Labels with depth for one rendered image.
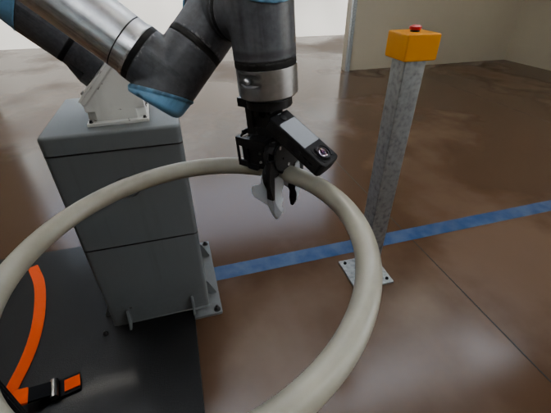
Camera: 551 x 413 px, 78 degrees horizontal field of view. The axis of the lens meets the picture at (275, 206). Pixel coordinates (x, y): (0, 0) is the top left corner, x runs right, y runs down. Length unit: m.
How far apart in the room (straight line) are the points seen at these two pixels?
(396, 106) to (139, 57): 0.94
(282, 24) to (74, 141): 0.81
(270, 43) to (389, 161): 0.98
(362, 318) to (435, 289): 1.48
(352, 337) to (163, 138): 0.91
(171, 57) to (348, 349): 0.45
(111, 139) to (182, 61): 0.62
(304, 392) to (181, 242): 1.08
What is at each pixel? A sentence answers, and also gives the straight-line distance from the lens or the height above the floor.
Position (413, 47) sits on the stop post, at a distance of 1.24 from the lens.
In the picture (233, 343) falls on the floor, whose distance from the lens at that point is 1.49.
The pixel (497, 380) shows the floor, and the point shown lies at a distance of 1.62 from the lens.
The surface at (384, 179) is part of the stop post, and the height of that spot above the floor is 0.56.
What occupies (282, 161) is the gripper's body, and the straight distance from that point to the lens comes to 0.55.
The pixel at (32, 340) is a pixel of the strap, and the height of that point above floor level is 0.02.
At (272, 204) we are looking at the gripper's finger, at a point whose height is 0.91.
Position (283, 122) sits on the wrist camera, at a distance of 0.53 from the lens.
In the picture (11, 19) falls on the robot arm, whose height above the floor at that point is 1.13.
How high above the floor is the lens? 1.23
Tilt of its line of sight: 34 degrees down
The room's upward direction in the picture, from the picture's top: straight up
